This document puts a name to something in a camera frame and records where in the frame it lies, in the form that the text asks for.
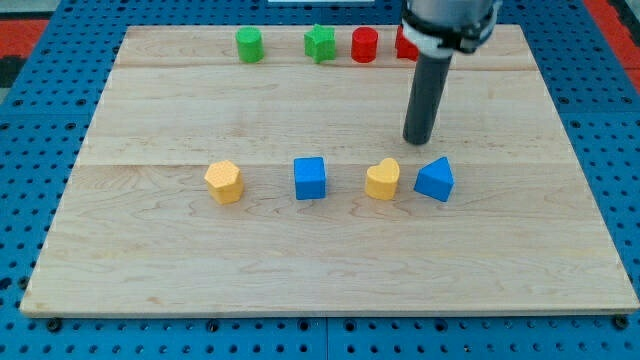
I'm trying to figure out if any red cylinder block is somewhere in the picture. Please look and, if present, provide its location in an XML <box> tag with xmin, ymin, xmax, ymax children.
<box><xmin>351</xmin><ymin>26</ymin><xmax>379</xmax><ymax>63</ymax></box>

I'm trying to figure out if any yellow heart block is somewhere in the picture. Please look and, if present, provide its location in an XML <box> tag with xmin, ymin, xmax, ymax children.
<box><xmin>365</xmin><ymin>158</ymin><xmax>400</xmax><ymax>200</ymax></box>

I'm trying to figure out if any blue triangle block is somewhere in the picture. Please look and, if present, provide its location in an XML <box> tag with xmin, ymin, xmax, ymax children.
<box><xmin>414</xmin><ymin>157</ymin><xmax>455</xmax><ymax>202</ymax></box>

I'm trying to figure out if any wooden board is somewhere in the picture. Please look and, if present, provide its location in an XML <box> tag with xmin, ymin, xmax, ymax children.
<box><xmin>20</xmin><ymin>25</ymin><xmax>639</xmax><ymax>318</ymax></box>

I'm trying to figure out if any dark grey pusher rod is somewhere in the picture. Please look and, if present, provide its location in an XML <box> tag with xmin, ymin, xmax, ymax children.
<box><xmin>403</xmin><ymin>54</ymin><xmax>452</xmax><ymax>145</ymax></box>

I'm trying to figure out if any yellow hexagon block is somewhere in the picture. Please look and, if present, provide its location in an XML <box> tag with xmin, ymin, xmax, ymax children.
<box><xmin>204</xmin><ymin>160</ymin><xmax>244</xmax><ymax>205</ymax></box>

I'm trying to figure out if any green star block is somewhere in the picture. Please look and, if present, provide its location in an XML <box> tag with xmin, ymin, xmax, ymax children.
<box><xmin>304</xmin><ymin>24</ymin><xmax>336</xmax><ymax>64</ymax></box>

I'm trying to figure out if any blue cube block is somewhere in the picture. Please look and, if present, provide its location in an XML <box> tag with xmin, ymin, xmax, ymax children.
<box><xmin>294</xmin><ymin>157</ymin><xmax>327</xmax><ymax>200</ymax></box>

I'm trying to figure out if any green cylinder block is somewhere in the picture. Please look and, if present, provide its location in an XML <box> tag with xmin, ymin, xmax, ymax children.
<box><xmin>235</xmin><ymin>26</ymin><xmax>264</xmax><ymax>63</ymax></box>

